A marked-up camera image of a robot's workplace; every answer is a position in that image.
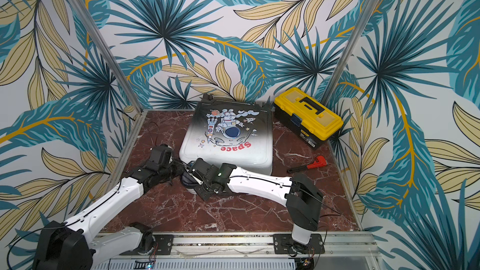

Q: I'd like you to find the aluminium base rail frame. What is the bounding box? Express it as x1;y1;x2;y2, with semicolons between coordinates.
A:
104;121;383;270

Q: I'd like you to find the yellow and black toolbox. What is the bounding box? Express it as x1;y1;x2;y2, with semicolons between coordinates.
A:
274;87;344;149

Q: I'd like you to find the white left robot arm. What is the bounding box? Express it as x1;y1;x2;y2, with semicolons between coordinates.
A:
32;144;185;270

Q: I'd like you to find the right aluminium corner post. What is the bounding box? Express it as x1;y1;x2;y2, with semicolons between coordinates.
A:
321;0;379;106

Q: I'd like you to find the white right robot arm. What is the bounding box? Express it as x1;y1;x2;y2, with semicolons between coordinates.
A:
181;158;323;256

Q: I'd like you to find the red and black pipe wrench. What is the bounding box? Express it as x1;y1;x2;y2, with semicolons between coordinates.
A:
287;156;328;174

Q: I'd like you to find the white cartoon hard-shell suitcase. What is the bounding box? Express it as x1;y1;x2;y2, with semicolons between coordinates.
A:
179;96;273;176

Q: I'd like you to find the left aluminium corner post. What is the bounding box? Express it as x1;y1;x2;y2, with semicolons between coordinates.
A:
67;0;143;114

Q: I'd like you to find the aluminium corner post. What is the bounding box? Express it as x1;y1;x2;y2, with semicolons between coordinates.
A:
67;0;143;114
321;0;379;106

